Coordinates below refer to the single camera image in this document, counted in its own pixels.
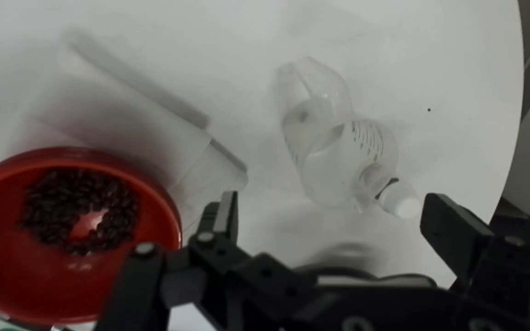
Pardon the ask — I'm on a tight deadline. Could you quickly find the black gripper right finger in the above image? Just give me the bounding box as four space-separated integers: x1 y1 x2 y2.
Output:
419 191 495 291

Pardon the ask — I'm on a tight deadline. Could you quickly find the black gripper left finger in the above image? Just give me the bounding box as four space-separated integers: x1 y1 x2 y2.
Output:
197 189 243 246

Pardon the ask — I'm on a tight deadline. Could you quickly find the clear plastic jar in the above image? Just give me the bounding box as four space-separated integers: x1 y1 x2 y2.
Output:
272 55 401 213

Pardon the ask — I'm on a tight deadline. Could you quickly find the dark beans pile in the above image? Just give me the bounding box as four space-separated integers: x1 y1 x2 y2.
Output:
18 169 141 256

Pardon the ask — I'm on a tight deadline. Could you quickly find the red bowl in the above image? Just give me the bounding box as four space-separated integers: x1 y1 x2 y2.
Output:
0 145 184 327

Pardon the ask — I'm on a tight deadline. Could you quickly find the small white bottle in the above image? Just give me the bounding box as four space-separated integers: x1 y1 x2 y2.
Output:
373 177 423 221

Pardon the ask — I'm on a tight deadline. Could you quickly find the white square mat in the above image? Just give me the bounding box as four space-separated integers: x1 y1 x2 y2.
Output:
5 26 250 208

